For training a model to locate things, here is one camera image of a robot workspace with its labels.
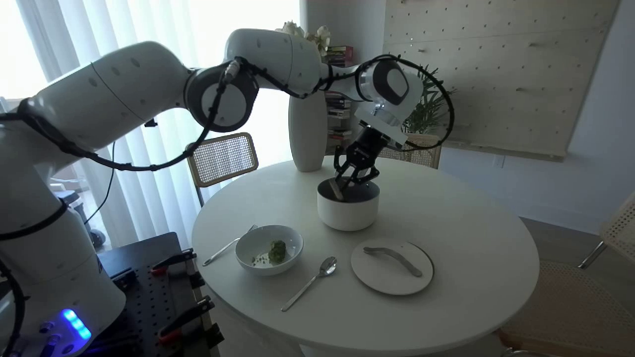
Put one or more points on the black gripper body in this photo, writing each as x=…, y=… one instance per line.
x=368, y=148

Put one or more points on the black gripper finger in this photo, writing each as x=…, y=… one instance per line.
x=345, y=168
x=370, y=176

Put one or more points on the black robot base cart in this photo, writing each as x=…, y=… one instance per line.
x=146, y=299

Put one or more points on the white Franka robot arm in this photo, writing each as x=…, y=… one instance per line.
x=120, y=87

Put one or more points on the white pot lid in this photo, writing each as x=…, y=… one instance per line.
x=398, y=275

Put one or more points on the tall bookshelf with books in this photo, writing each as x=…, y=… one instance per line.
x=339, y=122

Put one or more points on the tall white ribbed vase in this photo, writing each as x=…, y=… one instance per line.
x=309, y=140

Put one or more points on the green potted plant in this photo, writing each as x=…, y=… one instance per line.
x=434, y=111

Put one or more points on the silver spoon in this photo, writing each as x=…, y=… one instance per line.
x=327, y=267

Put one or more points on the green broccoli piece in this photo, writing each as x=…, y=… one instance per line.
x=279, y=253

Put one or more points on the cream flower bouquet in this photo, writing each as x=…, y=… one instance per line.
x=321, y=39

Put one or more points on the white ceramic bowl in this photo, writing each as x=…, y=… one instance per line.
x=255, y=255

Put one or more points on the silver fork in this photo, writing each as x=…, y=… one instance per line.
x=222, y=251

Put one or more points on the white sheer curtain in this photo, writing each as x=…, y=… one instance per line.
x=166, y=192

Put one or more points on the wooden pegboard wall panel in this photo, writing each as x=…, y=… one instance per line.
x=503, y=73

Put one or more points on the black camera on mount arm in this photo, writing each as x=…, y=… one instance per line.
x=152, y=122

